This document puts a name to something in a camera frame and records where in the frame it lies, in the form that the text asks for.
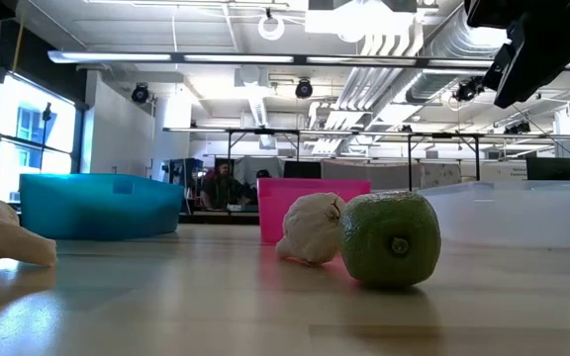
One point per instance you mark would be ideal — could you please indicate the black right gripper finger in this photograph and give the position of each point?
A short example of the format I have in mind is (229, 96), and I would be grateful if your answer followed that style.
(537, 64)
(500, 66)

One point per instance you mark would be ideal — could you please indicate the green lime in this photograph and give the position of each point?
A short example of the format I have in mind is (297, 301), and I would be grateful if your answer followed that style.
(389, 237)

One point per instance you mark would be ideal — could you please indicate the white garlic bulb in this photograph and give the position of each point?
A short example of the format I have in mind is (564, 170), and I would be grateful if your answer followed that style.
(310, 227)
(3, 232)

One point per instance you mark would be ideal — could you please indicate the black ceiling spot lamp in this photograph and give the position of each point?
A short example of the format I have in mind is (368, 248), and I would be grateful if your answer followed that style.
(140, 94)
(517, 128)
(467, 90)
(304, 89)

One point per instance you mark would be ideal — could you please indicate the black monitor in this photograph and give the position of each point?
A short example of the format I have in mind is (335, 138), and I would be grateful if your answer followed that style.
(554, 169)
(302, 169)

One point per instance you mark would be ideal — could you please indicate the white ceiling pipe bundle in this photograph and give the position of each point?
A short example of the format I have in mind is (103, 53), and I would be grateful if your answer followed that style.
(374, 74)

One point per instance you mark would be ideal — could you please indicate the clear plastic basket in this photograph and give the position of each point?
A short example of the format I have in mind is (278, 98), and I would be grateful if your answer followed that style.
(512, 212)

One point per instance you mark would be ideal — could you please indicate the white partition panel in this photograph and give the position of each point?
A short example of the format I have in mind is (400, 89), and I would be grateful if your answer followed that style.
(389, 173)

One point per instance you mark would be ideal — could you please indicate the person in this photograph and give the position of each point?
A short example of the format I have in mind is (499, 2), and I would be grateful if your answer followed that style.
(221, 190)
(263, 174)

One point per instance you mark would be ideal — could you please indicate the pink plastic basket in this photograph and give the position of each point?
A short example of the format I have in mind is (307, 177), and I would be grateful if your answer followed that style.
(277, 207)

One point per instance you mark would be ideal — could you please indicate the long ceiling light bar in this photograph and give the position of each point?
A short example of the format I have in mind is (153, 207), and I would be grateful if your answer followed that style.
(235, 58)

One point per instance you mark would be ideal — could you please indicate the white column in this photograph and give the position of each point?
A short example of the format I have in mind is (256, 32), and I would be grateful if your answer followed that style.
(171, 138)

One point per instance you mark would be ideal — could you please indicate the blue plastic basket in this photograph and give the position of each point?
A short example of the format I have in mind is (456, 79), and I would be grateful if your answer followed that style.
(97, 207)

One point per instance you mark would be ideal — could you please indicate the black light stand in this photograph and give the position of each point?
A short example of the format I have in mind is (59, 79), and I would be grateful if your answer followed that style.
(46, 111)

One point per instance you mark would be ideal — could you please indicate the silver ventilation duct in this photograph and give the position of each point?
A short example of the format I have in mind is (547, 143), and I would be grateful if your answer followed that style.
(443, 69)

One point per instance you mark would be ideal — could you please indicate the black metal frame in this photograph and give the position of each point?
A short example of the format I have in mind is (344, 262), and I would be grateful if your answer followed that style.
(262, 132)
(443, 135)

